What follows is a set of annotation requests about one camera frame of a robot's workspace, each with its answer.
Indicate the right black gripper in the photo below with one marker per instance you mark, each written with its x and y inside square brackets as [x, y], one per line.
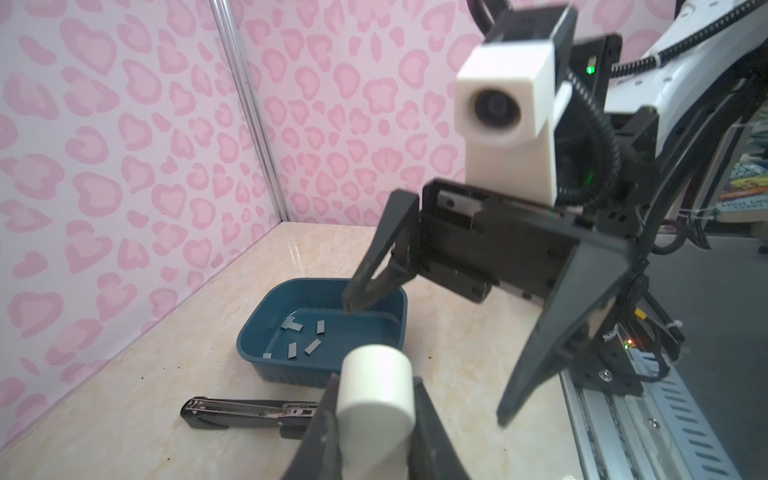
[472, 240]

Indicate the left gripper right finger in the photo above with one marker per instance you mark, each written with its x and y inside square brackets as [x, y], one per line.
[432, 455]

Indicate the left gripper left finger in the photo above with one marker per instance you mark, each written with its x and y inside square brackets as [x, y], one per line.
[318, 456]

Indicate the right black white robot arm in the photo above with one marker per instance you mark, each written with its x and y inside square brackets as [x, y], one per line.
[572, 162]

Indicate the staple strip three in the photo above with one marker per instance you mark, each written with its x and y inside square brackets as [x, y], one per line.
[312, 346]

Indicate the teal plastic tray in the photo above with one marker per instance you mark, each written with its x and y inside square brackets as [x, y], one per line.
[309, 300]

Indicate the staple strip two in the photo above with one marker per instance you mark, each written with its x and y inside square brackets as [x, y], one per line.
[290, 324]

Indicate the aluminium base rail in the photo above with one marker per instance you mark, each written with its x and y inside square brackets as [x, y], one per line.
[633, 417]

